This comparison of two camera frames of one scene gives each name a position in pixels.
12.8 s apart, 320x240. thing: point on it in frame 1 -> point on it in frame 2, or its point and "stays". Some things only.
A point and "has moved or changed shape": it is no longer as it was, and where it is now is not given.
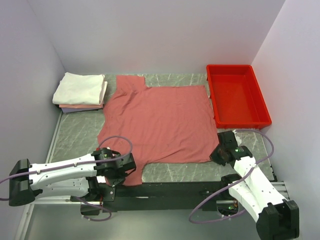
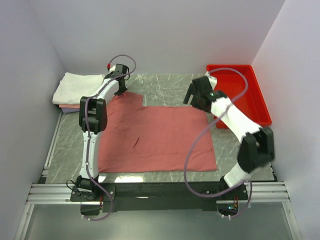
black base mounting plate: x=200 y=196 stays
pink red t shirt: x=158 y=124 has moved or changed shape
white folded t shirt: x=78 y=89 stays
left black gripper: x=118 y=180 -> x=121 y=91
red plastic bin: x=236 y=99 stays
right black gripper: x=213 y=156 -> x=194 y=104
